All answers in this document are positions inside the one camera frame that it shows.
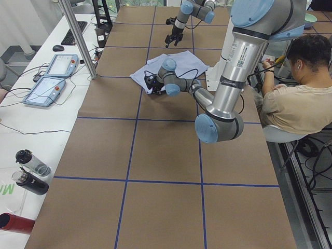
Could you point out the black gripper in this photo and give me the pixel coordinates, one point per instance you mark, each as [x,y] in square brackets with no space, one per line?
[157,87]
[176,31]

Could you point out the light blue striped shirt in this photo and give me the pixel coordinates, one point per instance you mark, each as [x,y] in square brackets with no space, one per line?
[183,63]

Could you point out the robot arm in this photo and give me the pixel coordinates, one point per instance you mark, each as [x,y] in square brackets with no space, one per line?
[253,24]
[203,10]

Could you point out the upper teach pendant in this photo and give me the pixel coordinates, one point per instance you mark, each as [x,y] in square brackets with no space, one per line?
[62,65]

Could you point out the teach pendant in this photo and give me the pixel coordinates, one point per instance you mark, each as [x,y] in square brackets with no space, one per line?
[62,65]
[45,91]

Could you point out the black computer mouse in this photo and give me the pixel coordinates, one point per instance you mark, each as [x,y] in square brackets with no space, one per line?
[57,48]

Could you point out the lower teach pendant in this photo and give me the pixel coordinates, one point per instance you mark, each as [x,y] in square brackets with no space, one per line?
[45,91]

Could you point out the green bowl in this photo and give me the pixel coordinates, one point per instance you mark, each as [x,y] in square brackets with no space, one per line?
[309,20]

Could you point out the clear water bottle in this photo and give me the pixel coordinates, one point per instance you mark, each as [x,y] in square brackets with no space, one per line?
[27,159]

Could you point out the seated person in beige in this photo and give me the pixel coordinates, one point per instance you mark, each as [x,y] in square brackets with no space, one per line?
[306,107]

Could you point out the black water bottle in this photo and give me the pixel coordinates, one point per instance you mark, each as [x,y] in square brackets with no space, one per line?
[30,182]

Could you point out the red bottle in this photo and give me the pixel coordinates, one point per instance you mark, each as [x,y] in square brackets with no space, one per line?
[17,224]

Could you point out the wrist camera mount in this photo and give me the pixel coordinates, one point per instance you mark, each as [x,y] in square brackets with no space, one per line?
[152,80]
[170,21]

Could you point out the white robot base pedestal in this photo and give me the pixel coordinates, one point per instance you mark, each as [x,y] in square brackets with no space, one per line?
[213,74]

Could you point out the aluminium frame post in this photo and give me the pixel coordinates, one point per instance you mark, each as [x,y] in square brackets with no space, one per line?
[73,24]

